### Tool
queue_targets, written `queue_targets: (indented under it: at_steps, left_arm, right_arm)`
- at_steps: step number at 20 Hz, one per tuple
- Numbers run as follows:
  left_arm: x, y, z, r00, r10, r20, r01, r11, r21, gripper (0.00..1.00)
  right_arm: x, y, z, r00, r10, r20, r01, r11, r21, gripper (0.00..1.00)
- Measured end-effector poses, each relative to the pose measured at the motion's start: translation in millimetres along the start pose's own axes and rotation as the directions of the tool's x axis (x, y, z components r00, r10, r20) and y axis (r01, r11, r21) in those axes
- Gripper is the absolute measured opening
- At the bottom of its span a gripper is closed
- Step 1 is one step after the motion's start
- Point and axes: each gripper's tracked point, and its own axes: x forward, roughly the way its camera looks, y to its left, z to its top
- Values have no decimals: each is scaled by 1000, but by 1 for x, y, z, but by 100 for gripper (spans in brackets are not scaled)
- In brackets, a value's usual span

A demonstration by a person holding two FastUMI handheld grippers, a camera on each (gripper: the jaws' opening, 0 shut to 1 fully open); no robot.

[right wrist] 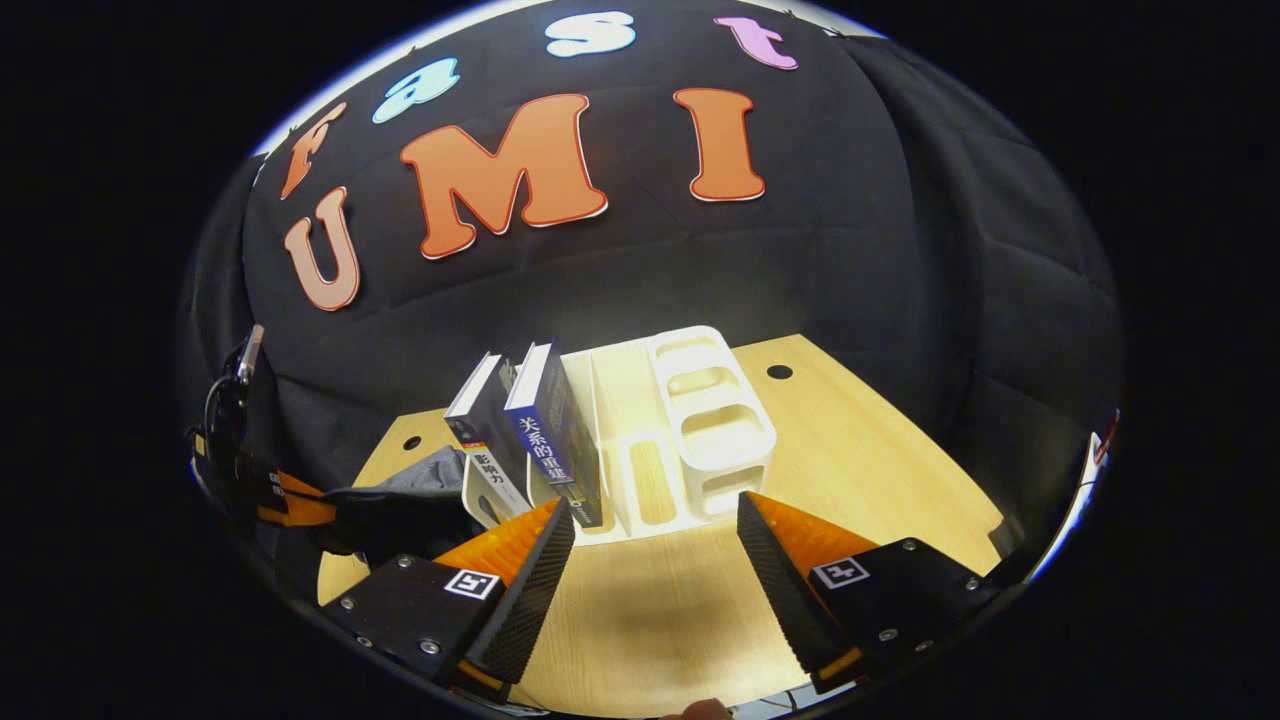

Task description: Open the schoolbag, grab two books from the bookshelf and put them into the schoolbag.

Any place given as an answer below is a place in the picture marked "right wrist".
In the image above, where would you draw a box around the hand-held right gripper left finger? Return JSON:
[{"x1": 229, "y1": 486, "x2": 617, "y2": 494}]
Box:
[{"x1": 318, "y1": 498, "x2": 579, "y2": 707}]

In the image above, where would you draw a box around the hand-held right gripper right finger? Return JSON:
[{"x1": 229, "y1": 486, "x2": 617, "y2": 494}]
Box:
[{"x1": 736, "y1": 492, "x2": 1009, "y2": 697}]

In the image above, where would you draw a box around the grey black schoolbag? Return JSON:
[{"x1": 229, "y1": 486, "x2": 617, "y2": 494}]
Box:
[{"x1": 318, "y1": 446, "x2": 483, "y2": 573}]

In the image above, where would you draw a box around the white plastic bookshelf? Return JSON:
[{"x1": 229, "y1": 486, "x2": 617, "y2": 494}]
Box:
[{"x1": 460, "y1": 325, "x2": 779, "y2": 547}]

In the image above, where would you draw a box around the blue book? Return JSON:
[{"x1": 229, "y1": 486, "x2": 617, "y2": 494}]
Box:
[{"x1": 502, "y1": 340, "x2": 605, "y2": 530}]

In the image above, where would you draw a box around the dark grey book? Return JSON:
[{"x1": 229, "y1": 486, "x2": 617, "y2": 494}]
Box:
[{"x1": 443, "y1": 352, "x2": 537, "y2": 522}]

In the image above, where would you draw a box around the black backdrop cloth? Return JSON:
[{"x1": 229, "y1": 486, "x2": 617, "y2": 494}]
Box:
[{"x1": 178, "y1": 0, "x2": 1123, "y2": 601}]

